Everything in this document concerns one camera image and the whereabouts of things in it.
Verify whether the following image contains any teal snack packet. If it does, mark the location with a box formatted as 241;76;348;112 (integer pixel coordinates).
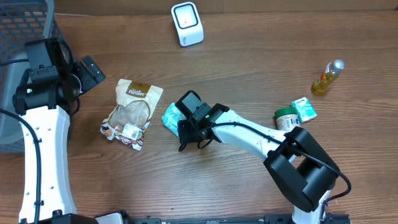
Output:
162;103;186;136

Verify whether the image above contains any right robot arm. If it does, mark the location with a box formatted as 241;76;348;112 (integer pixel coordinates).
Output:
175;90;339;223

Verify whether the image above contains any beige brown snack packet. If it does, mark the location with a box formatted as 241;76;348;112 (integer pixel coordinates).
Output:
100;79;164;151

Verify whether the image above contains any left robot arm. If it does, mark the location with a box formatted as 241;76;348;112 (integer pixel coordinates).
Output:
13;39;106;223

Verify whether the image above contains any teal Kleenex tissue pack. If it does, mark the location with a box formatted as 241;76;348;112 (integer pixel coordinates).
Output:
291;97;317;123

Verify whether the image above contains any white barcode scanner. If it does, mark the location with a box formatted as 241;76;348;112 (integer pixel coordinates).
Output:
171;1;204;47

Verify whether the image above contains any grey plastic shopping basket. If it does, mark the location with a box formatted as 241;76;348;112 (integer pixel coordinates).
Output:
0;0;68;154

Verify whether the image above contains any silver capped amber bottle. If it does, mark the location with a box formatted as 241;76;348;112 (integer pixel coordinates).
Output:
311;60;345;95

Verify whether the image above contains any green lid jar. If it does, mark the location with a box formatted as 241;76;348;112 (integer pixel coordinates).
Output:
274;107;300;132

